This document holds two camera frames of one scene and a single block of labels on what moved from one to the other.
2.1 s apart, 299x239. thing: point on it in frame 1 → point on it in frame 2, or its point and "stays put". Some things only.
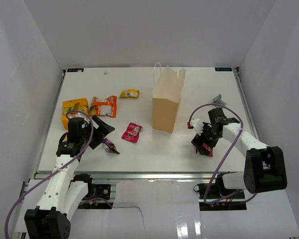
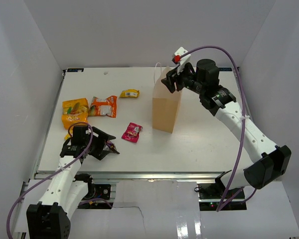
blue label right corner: x=223 y=69 stays put
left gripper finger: x=107 y=129 → x=107 y=137
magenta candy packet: x=132 y=132 stays put
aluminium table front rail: x=142 y=176 stays put
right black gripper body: x=202 y=144 → x=176 y=80
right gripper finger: x=203 y=151 → x=170 y=85
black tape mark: x=74 y=69 stays put
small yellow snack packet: x=129 y=93 stays put
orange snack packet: x=103 y=107 stays put
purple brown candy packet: x=109 y=146 stays put
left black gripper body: x=99 y=132 → x=102 y=143
